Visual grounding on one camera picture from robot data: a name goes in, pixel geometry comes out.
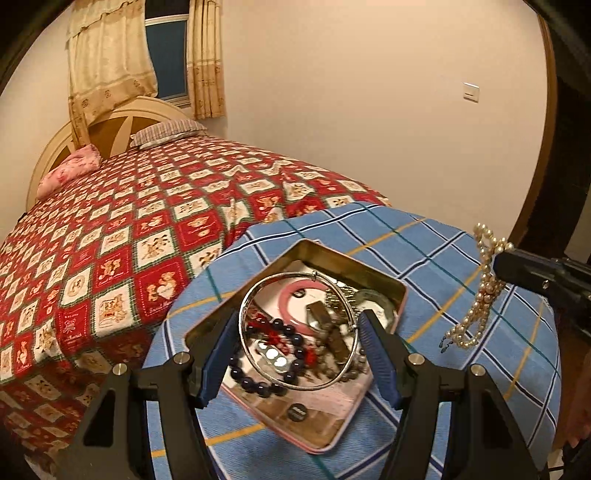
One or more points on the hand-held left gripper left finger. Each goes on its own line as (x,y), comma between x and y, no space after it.
(219,360)

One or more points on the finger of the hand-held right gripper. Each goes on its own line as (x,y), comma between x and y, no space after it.
(521,267)
(575,318)

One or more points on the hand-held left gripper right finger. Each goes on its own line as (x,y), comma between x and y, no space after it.
(378,360)

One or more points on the silver bangle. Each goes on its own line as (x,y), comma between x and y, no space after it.
(300,389)

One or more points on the pink metal tin box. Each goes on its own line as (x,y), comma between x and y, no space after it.
(318,251)

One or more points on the person's right hand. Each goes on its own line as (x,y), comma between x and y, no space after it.
(581,424)

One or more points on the green jade bangle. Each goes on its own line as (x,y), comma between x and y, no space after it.
(385,304)

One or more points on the pink bangle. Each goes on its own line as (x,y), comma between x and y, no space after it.
(288,307)

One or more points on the blue plaid cloth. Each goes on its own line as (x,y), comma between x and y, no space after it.
(415,249)

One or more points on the dark wooden door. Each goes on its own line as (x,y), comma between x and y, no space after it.
(575,161)

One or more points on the bed with red quilt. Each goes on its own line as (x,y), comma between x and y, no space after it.
(138,207)

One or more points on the striped pillow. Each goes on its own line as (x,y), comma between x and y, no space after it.
(166,131)

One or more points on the pink floral pillow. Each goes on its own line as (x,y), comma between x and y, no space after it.
(69,168)

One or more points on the cream wooden headboard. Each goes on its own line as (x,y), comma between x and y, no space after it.
(115,122)

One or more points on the narrow beige curtain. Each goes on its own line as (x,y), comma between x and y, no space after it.
(207,60)

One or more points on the window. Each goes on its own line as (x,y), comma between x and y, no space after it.
(168,60)

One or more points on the wide beige curtain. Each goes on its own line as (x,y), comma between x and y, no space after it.
(111,55)

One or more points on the wooden door frame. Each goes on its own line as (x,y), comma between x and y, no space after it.
(545,138)

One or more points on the white light switch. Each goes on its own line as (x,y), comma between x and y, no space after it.
(471,92)

